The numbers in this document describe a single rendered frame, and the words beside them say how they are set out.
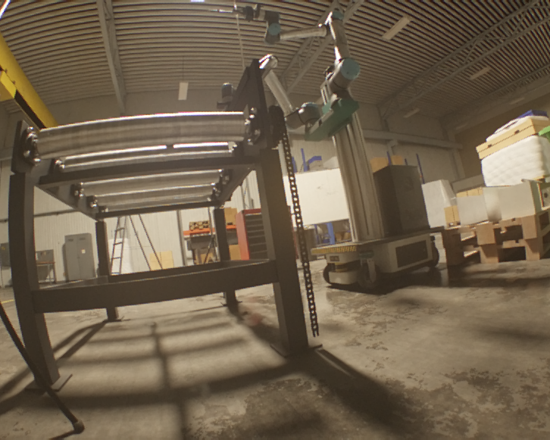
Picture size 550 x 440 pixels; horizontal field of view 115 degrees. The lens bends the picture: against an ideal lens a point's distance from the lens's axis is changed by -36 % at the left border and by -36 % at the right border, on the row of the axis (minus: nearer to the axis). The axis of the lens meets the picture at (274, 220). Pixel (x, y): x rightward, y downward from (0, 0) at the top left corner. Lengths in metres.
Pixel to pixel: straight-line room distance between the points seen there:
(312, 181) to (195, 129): 5.40
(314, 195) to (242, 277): 5.37
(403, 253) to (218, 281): 1.36
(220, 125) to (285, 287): 0.62
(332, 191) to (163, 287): 5.62
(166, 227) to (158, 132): 10.69
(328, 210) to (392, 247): 4.41
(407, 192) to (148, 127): 1.80
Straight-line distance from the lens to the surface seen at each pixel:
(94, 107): 14.18
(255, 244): 3.66
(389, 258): 1.85
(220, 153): 1.28
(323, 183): 6.28
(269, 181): 0.97
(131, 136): 0.99
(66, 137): 1.05
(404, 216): 2.08
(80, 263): 11.67
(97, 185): 1.58
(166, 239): 11.56
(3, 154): 14.65
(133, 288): 0.91
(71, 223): 12.54
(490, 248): 2.12
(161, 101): 13.71
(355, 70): 2.02
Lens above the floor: 0.39
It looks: 6 degrees up
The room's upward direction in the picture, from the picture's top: 9 degrees counter-clockwise
